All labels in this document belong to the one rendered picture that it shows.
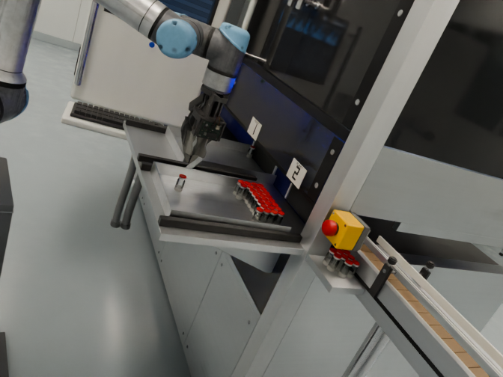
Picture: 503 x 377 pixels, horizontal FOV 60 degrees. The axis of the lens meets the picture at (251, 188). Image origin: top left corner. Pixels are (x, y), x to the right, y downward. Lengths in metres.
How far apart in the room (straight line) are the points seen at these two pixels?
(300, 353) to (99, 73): 1.29
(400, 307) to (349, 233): 0.20
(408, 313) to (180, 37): 0.77
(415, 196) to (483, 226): 0.35
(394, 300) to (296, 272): 0.27
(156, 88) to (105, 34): 0.28
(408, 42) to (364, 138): 0.23
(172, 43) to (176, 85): 1.00
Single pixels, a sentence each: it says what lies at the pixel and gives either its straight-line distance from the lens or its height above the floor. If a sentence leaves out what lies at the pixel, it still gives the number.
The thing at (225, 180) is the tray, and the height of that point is 0.90.
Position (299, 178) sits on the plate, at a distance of 1.26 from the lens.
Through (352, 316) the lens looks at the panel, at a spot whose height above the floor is 0.66.
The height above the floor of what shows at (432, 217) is 1.05.
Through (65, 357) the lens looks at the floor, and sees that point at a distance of 1.90.
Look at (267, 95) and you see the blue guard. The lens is 1.53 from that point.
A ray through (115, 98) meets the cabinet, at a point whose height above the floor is 0.86.
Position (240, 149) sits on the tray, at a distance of 1.72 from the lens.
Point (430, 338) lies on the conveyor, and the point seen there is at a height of 0.92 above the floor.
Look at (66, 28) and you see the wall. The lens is 6.47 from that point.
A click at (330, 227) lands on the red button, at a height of 1.00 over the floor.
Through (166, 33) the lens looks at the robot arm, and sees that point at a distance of 0.93.
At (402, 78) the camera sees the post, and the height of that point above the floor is 1.37.
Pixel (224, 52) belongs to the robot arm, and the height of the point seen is 1.28.
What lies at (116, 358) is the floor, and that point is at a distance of 1.93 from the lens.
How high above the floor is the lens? 1.40
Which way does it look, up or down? 22 degrees down
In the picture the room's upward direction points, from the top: 23 degrees clockwise
